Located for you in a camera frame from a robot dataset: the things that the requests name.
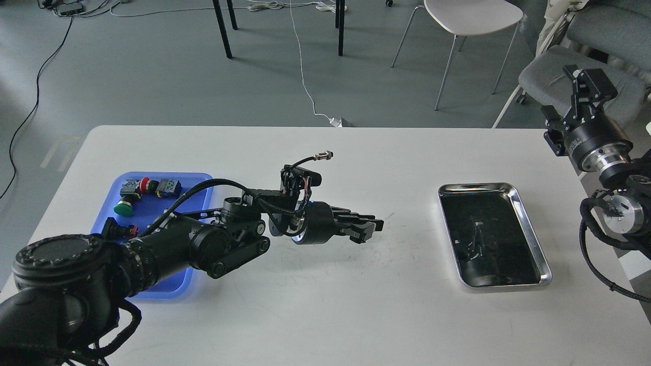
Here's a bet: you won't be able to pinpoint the black cable on floor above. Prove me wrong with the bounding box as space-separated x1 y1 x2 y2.
0 0 123 198

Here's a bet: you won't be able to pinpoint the red push button switch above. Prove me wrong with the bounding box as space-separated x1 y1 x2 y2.
138 177 160 195

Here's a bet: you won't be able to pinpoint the white power adapter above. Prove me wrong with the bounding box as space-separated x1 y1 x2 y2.
329 117 354 128

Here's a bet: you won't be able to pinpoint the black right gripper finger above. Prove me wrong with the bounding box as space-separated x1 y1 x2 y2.
563 65 618 120
541 106 568 156

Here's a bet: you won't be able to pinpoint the blue plastic tray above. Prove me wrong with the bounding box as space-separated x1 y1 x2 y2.
90 171 212 300

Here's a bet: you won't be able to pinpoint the black selector switch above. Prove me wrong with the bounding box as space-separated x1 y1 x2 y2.
100 217 139 241

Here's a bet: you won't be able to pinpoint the white cable on floor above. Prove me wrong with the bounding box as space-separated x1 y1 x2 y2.
247 0 348 123

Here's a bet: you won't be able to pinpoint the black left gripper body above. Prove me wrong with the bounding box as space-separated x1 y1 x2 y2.
291 201 351 244

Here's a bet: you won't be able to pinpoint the green push button switch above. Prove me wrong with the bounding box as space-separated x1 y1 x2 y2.
112 179 141 217

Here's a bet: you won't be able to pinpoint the grey upholstered chair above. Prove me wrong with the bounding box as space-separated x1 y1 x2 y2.
518 45 647 127

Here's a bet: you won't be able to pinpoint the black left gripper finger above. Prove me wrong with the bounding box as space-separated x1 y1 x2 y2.
340 223 376 244
333 206 384 229

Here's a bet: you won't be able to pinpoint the silver metal tray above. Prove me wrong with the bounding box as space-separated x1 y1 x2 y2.
438 182 553 290

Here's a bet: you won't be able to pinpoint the black table legs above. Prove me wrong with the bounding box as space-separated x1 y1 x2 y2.
213 0 346 58

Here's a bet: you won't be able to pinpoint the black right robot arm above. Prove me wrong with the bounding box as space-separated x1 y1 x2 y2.
541 65 650 302

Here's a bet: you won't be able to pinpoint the black switch contact block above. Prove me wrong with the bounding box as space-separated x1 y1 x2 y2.
154 178 182 199

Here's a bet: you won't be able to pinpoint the white chair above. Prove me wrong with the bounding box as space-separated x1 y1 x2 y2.
391 1 524 111

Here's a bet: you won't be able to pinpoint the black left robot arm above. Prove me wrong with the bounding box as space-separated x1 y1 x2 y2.
2 151 384 365

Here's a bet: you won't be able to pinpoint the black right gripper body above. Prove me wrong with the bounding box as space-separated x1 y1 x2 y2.
559 106 633 172

